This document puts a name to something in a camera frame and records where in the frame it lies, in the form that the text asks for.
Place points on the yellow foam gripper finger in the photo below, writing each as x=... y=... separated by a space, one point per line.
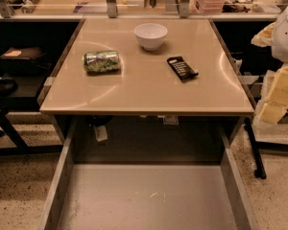
x=264 y=37
x=275 y=104

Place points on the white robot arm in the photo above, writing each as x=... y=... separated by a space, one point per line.
x=275 y=35

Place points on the open grey top drawer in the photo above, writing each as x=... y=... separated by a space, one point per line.
x=148 y=176

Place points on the black table leg right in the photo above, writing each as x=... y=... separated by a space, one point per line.
x=259 y=172

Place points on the black rxbar chocolate wrapper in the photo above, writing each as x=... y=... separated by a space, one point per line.
x=183 y=71

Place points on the white ceramic bowl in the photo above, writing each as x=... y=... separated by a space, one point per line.
x=150 y=36

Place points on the white tag under table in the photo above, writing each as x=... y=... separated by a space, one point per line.
x=100 y=133

